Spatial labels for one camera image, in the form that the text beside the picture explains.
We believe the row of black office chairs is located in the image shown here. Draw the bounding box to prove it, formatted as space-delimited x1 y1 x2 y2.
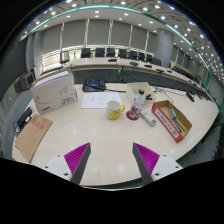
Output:
79 47 163 67

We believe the dark slim pen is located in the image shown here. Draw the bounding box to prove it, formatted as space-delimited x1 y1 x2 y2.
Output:
174 118 186 133

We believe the flat brown cardboard envelope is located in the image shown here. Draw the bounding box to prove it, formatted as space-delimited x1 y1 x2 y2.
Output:
14 114 54 164

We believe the clear black-capped water bottle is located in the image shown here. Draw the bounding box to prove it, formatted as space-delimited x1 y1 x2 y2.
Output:
129 88 147 120

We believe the black box-shaped device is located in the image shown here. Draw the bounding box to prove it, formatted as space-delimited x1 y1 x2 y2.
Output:
16 106 33 129

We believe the red-sided open cardboard box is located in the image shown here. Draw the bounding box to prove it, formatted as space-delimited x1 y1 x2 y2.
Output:
151 99 193 144

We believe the black marker pen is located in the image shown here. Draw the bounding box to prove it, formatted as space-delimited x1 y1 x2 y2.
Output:
170 119 182 134

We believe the white printed paper sheet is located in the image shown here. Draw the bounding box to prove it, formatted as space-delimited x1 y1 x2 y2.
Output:
80 91 123 110

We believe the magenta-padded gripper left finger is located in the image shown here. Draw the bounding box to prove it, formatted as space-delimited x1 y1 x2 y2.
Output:
43 142 92 186

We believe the white paper ream box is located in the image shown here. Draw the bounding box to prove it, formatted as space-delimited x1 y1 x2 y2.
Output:
29 69 79 116

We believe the long curved conference desk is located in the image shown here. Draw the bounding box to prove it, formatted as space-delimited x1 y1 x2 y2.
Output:
63 57 214 98

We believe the green whiteboard eraser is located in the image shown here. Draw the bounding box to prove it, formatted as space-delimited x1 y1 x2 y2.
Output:
168 108 178 120

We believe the group of ceiling lights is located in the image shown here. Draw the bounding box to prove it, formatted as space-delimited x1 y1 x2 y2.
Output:
19 0 224 84

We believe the beige divided organizer box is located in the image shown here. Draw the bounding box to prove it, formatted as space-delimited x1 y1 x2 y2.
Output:
125 81 157 104

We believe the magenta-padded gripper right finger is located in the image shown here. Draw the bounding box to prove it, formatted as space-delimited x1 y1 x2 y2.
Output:
132 143 183 186

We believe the white mug with yellow print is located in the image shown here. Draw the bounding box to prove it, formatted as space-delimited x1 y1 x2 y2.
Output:
105 100 126 121

